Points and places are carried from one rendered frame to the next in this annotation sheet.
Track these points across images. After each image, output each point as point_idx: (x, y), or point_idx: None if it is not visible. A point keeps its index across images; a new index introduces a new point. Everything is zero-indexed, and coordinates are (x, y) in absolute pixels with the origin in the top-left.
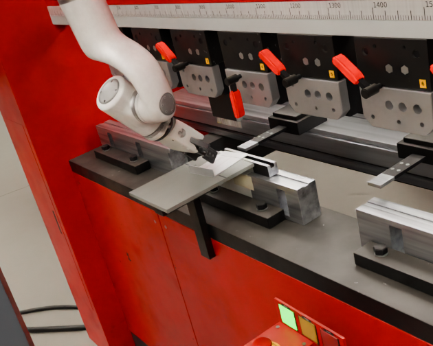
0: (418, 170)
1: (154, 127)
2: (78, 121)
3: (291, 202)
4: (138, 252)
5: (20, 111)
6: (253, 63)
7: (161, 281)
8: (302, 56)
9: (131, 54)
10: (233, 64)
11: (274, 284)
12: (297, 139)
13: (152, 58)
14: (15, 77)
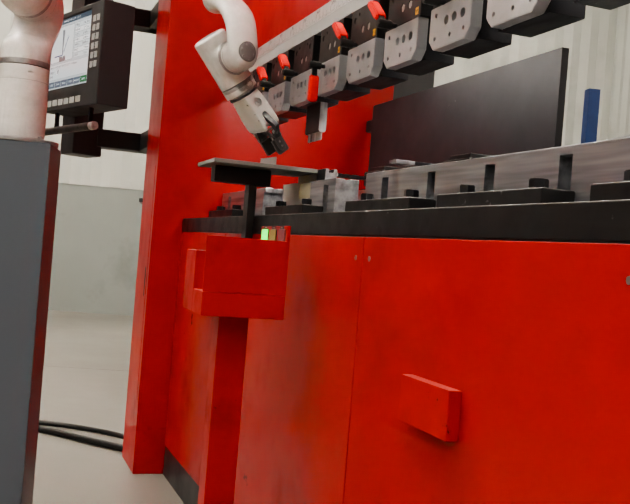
0: None
1: (234, 82)
2: (209, 186)
3: (330, 194)
4: None
5: (159, 148)
6: (334, 49)
7: (206, 333)
8: (362, 25)
9: (235, 3)
10: (323, 57)
11: None
12: None
13: (251, 14)
14: (169, 116)
